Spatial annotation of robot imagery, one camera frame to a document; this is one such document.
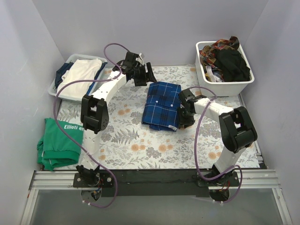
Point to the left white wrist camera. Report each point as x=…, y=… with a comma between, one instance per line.
x=141, y=58

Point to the brown plaid crumpled shirt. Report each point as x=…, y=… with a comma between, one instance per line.
x=209, y=52

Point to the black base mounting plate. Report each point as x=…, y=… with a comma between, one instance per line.
x=152, y=182

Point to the folded navy shirt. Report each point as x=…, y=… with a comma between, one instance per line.
x=63, y=69

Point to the floral patterned table mat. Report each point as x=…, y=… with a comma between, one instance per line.
x=128, y=144

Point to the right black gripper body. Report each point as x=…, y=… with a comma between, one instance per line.
x=185, y=116

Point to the aluminium rail frame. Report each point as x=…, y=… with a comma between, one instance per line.
x=54, y=201

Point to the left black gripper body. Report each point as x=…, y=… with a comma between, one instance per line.
x=141, y=75

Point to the white crumpled garment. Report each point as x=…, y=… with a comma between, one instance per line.
x=214, y=76

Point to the blue plaid long sleeve shirt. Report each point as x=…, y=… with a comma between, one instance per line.
x=160, y=111

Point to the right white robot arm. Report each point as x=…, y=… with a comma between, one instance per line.
x=236, y=127

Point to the black crumpled shirt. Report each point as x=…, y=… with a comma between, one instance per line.
x=232, y=65

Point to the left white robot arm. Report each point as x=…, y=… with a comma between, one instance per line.
x=94, y=107

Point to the folded white shirt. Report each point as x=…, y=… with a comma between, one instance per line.
x=80, y=70

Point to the white plastic bin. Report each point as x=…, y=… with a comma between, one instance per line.
x=221, y=89

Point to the folded green shirt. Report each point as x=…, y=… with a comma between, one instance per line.
x=59, y=148

